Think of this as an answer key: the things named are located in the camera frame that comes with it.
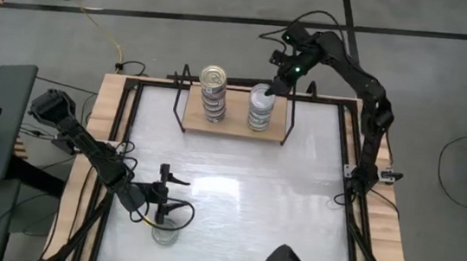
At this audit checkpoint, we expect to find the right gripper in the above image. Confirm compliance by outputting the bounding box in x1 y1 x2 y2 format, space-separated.
263 38 319 102

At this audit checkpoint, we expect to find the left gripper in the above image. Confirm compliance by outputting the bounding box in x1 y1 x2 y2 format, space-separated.
138 161 193 230

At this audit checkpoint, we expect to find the blue label gold-lid can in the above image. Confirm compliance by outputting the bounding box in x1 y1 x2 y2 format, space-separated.
200 103 227 113
202 112 227 125
202 108 227 119
199 91 227 103
200 97 227 108
196 63 230 97

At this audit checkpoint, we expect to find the black flat bar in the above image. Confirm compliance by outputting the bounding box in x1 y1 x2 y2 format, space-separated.
166 69 273 91

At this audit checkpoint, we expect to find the black power plug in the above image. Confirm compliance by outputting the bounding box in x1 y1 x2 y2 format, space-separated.
112 58 150 78

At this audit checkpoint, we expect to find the grey desk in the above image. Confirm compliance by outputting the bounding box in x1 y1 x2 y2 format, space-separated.
0 60 78 261

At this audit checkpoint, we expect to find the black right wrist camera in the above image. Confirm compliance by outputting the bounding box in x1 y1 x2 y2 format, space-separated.
268 48 290 68

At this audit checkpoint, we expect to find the yellow cable tag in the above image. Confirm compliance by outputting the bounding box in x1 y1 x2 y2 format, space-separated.
143 215 161 229

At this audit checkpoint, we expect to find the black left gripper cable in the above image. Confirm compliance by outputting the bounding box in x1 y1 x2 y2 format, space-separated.
127 193 197 235

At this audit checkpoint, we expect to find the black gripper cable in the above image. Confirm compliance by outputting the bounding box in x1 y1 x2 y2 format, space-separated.
127 193 197 235
258 3 347 50

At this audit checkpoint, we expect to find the wooden shelf with black frame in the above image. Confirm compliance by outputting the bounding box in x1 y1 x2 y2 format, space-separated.
160 61 321 150

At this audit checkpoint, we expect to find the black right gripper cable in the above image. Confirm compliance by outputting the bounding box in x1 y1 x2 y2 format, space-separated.
258 3 347 50

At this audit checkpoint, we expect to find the black aluminium rig frame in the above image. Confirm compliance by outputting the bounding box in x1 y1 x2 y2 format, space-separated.
35 66 432 261

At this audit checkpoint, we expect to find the yellow cable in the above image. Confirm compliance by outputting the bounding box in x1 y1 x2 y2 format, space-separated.
35 0 131 64

